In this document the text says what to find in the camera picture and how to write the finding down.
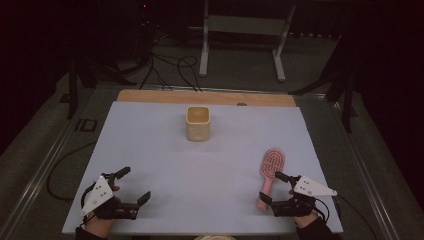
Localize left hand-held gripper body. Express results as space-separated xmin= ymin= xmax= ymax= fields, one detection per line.
xmin=80 ymin=172 xmax=140 ymax=221

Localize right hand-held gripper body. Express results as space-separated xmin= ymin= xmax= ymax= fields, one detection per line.
xmin=271 ymin=174 xmax=338 ymax=218

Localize pink hairbrush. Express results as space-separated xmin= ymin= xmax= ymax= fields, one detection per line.
xmin=255 ymin=147 xmax=286 ymax=212

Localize beige square cup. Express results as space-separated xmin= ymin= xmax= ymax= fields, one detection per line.
xmin=185 ymin=105 xmax=211 ymax=142

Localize person's right hand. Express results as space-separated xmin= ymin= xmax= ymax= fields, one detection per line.
xmin=288 ymin=189 xmax=320 ymax=230

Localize person's left hand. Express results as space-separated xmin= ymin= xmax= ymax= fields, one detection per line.
xmin=84 ymin=184 xmax=120 ymax=240

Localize pale blue table mat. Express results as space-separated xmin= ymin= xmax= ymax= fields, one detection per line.
xmin=61 ymin=101 xmax=344 ymax=236

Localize black stand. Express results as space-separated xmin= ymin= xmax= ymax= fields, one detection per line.
xmin=288 ymin=33 xmax=358 ymax=134
xmin=66 ymin=56 xmax=138 ymax=120

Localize white metal stand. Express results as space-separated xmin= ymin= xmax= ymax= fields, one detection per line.
xmin=198 ymin=0 xmax=297 ymax=83

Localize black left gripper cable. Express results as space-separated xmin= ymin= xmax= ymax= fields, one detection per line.
xmin=79 ymin=182 xmax=98 ymax=228

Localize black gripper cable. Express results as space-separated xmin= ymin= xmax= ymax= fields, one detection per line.
xmin=79 ymin=182 xmax=98 ymax=228
xmin=312 ymin=197 xmax=332 ymax=224

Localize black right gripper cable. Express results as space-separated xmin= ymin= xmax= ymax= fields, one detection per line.
xmin=312 ymin=197 xmax=332 ymax=224

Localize black floor cable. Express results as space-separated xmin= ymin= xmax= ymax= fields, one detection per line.
xmin=46 ymin=141 xmax=98 ymax=202

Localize aluminium frame rail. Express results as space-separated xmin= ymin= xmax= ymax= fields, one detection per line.
xmin=293 ymin=93 xmax=394 ymax=240
xmin=0 ymin=87 xmax=98 ymax=240

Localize black tangled floor cables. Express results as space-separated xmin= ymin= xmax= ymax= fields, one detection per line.
xmin=138 ymin=29 xmax=203 ymax=93

